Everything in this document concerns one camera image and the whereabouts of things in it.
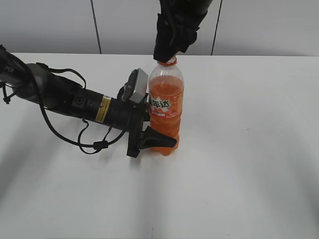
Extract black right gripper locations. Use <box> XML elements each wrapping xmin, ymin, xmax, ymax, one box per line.
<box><xmin>153</xmin><ymin>0</ymin><xmax>212</xmax><ymax>63</ymax></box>

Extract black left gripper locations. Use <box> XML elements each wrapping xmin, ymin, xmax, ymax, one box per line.
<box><xmin>127</xmin><ymin>93</ymin><xmax>177</xmax><ymax>158</ymax></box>

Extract orange soda plastic bottle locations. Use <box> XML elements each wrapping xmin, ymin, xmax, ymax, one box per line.
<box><xmin>148</xmin><ymin>64</ymin><xmax>184</xmax><ymax>142</ymax></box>

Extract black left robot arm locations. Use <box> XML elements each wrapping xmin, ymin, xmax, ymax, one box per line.
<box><xmin>0</xmin><ymin>47</ymin><xmax>177</xmax><ymax>158</ymax></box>

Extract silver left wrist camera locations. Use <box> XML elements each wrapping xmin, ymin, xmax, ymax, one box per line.
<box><xmin>121</xmin><ymin>68</ymin><xmax>149</xmax><ymax>104</ymax></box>

